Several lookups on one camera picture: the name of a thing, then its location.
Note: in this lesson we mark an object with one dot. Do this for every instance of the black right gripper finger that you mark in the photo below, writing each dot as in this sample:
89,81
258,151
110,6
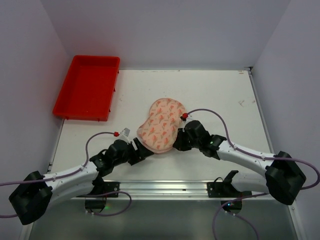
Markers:
183,145
180,135

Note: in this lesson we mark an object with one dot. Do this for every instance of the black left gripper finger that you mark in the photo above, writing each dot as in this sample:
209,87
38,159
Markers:
137,158
141,151

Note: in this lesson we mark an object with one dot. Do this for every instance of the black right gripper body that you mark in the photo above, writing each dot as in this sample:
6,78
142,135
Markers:
180,140

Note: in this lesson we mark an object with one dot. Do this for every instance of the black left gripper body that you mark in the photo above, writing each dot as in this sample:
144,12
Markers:
137,150

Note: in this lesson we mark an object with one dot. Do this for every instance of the peach floral mesh laundry bag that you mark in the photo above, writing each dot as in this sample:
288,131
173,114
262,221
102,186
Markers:
159,132

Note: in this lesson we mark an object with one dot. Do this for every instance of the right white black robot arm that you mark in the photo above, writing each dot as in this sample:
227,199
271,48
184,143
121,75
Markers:
277,175

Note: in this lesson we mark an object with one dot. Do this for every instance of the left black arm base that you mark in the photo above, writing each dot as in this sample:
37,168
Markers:
101,187

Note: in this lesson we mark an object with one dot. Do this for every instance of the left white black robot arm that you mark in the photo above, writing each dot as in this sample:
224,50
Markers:
38,192

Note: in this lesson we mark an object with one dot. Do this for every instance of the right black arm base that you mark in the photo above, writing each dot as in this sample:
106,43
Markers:
222,188

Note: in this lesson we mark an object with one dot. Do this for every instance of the red plastic tray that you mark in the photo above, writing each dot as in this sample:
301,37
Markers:
88,88

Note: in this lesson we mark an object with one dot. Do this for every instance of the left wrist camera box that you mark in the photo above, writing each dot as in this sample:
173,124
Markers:
124,135

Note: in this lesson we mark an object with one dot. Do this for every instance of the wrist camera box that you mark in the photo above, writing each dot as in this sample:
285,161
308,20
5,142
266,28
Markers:
185,118
124,135

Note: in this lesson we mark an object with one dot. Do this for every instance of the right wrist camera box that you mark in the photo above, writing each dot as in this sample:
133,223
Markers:
185,118

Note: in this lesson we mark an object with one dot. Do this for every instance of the aluminium mounting rail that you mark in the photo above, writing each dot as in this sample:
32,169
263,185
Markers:
182,189

